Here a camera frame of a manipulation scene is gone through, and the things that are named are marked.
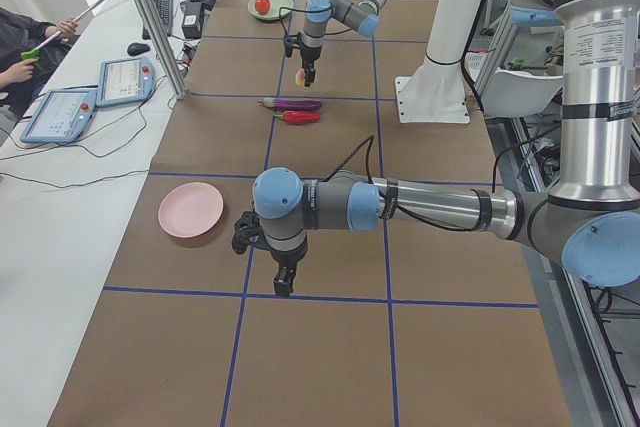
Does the green handled grabber stick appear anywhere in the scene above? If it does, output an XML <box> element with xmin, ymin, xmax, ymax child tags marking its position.
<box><xmin>21</xmin><ymin>0</ymin><xmax>106</xmax><ymax>60</ymax></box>

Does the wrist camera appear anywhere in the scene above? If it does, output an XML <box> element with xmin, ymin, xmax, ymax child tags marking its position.
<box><xmin>231</xmin><ymin>211</ymin><xmax>265</xmax><ymax>255</ymax></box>
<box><xmin>282</xmin><ymin>34</ymin><xmax>300</xmax><ymax>58</ymax></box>

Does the person at the desk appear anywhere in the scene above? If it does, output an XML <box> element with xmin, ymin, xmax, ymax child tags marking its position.
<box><xmin>1</xmin><ymin>8</ymin><xmax>78</xmax><ymax>121</ymax></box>

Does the yellow pink peach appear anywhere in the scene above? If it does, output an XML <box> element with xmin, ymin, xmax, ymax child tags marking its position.
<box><xmin>294</xmin><ymin>69</ymin><xmax>306</xmax><ymax>86</ymax></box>

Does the black power adapter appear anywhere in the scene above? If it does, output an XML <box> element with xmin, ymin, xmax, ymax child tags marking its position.
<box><xmin>181</xmin><ymin>2</ymin><xmax>204</xmax><ymax>39</ymax></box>

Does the white chair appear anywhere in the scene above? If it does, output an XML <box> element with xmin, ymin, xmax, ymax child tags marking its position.
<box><xmin>482</xmin><ymin>69</ymin><xmax>563</xmax><ymax>118</ymax></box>

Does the red chili pepper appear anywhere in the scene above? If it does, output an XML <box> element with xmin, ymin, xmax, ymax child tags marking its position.
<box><xmin>274</xmin><ymin>111</ymin><xmax>321</xmax><ymax>125</ymax></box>

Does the black computer mouse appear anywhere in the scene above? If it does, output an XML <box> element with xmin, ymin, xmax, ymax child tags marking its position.
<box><xmin>127</xmin><ymin>42</ymin><xmax>151</xmax><ymax>57</ymax></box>

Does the pink plate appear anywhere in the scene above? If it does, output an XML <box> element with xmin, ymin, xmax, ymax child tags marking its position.
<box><xmin>158</xmin><ymin>182</ymin><xmax>224</xmax><ymax>238</ymax></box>

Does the near teach pendant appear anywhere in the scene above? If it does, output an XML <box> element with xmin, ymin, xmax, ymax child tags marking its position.
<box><xmin>20</xmin><ymin>89</ymin><xmax>97</xmax><ymax>144</ymax></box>

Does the black keyboard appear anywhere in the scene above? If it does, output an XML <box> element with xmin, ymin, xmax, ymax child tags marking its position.
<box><xmin>152</xmin><ymin>0</ymin><xmax>174</xmax><ymax>36</ymax></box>

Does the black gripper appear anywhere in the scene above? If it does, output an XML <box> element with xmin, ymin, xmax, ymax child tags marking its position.
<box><xmin>266</xmin><ymin>239</ymin><xmax>308</xmax><ymax>297</ymax></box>
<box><xmin>299</xmin><ymin>42</ymin><xmax>322</xmax><ymax>87</ymax></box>

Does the white camera stand base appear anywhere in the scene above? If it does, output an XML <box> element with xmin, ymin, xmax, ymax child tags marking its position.
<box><xmin>395</xmin><ymin>0</ymin><xmax>482</xmax><ymax>124</ymax></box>

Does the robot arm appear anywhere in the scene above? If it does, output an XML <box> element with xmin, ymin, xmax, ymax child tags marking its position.
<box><xmin>232</xmin><ymin>0</ymin><xmax>639</xmax><ymax>296</ymax></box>
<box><xmin>283</xmin><ymin>0</ymin><xmax>387</xmax><ymax>87</ymax></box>

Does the light green plate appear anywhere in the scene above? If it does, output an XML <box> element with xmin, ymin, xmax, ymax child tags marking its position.
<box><xmin>247</xmin><ymin>0</ymin><xmax>294</xmax><ymax>22</ymax></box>

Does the aluminium frame post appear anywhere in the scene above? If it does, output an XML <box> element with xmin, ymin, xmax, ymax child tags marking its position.
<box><xmin>134</xmin><ymin>0</ymin><xmax>187</xmax><ymax>100</ymax></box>

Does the purple eggplant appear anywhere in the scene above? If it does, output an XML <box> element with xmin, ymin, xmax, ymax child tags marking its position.
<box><xmin>257</xmin><ymin>97</ymin><xmax>322</xmax><ymax>112</ymax></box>

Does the far teach pendant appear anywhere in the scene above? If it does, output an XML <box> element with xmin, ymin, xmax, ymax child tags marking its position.
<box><xmin>96</xmin><ymin>56</ymin><xmax>155</xmax><ymax>107</ymax></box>

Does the teach pendant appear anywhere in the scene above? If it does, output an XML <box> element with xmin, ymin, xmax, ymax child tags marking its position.
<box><xmin>96</xmin><ymin>56</ymin><xmax>155</xmax><ymax>107</ymax></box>
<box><xmin>20</xmin><ymin>89</ymin><xmax>97</xmax><ymax>144</ymax></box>

